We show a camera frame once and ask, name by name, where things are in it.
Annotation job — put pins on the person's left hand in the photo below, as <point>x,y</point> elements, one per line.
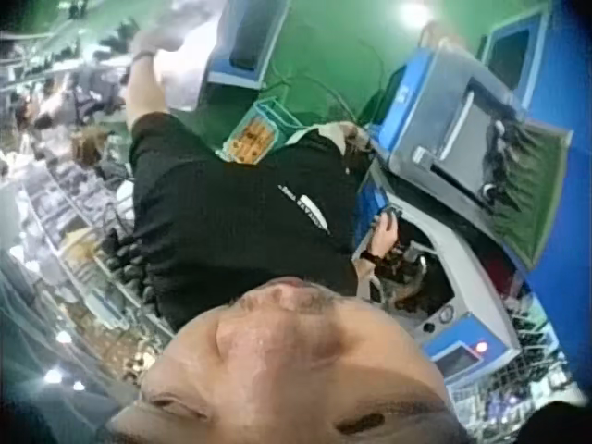
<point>157,38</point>

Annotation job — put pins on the person's right hand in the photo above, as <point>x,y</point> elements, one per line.
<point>385,236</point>

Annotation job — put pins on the black wrist band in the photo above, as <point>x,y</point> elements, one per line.
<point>370,255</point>

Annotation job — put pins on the blue grey press machine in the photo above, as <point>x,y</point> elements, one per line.
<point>444,152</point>

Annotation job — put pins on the teal crate with orange parts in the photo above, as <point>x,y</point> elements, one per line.
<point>259,134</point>

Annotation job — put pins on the blue framed machine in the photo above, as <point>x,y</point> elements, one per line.
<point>250,41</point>
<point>513,55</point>

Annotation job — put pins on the white fabric piece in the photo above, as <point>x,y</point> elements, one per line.
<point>189,69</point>

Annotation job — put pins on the row of black shoe soles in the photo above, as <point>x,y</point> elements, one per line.
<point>129,263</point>

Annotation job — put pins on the brown cardboard box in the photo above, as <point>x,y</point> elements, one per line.
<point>88,144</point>

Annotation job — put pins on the rack with shoe parts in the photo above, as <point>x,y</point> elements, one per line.
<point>60,222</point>

